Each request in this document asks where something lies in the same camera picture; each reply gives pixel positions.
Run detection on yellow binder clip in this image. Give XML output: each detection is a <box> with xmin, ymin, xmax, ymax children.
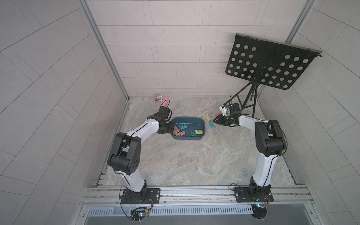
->
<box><xmin>205</xmin><ymin>114</ymin><xmax>212</xmax><ymax>122</ymax></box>

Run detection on teal plastic storage box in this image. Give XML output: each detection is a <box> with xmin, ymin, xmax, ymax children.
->
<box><xmin>170</xmin><ymin>117</ymin><xmax>206</xmax><ymax>141</ymax></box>

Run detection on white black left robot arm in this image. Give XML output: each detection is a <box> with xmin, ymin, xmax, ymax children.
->
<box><xmin>107</xmin><ymin>106</ymin><xmax>174</xmax><ymax>203</ymax></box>

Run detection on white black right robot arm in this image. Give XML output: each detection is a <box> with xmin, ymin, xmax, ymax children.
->
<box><xmin>213</xmin><ymin>103</ymin><xmax>287</xmax><ymax>198</ymax></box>

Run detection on small card box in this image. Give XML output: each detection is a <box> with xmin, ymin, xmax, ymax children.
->
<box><xmin>154</xmin><ymin>93</ymin><xmax>163</xmax><ymax>102</ymax></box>

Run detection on binder clips pile in box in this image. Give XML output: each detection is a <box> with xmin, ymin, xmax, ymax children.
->
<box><xmin>172</xmin><ymin>124</ymin><xmax>203</xmax><ymax>137</ymax></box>

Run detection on pink toy microphone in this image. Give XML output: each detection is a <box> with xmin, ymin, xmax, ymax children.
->
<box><xmin>161</xmin><ymin>97</ymin><xmax>170</xmax><ymax>107</ymax></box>

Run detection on black music stand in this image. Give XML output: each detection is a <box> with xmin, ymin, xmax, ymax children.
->
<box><xmin>226</xmin><ymin>33</ymin><xmax>322</xmax><ymax>101</ymax></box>

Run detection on right circuit board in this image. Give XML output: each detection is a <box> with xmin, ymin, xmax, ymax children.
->
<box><xmin>251</xmin><ymin>204</ymin><xmax>267</xmax><ymax>220</ymax></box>

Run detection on circuit board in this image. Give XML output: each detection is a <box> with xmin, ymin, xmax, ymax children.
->
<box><xmin>251</xmin><ymin>204</ymin><xmax>267</xmax><ymax>220</ymax></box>
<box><xmin>130</xmin><ymin>207</ymin><xmax>150</xmax><ymax>223</ymax></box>

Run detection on left circuit board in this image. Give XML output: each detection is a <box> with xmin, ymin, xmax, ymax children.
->
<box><xmin>130</xmin><ymin>207</ymin><xmax>150</xmax><ymax>223</ymax></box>

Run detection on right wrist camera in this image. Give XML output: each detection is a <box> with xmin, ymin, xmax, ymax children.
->
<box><xmin>219</xmin><ymin>105</ymin><xmax>231</xmax><ymax>116</ymax></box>

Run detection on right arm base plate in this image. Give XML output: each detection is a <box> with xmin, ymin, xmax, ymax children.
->
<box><xmin>233</xmin><ymin>185</ymin><xmax>274</xmax><ymax>203</ymax></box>

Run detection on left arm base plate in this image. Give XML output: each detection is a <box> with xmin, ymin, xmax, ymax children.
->
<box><xmin>120</xmin><ymin>188</ymin><xmax>161</xmax><ymax>204</ymax></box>

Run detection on aluminium mounting rail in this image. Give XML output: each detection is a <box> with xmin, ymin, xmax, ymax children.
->
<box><xmin>78</xmin><ymin>185</ymin><xmax>314</xmax><ymax>207</ymax></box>

